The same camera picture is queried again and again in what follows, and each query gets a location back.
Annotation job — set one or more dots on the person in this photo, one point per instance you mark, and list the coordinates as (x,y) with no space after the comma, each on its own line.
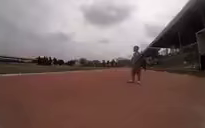
(136,63)

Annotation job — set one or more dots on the grey stadium grandstand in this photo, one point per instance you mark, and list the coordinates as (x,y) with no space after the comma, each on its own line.
(190,26)

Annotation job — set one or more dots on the row of trees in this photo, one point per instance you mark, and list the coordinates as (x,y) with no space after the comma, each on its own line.
(45,61)

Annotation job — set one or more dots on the distant low building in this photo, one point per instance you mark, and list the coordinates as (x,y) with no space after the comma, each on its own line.
(10,59)

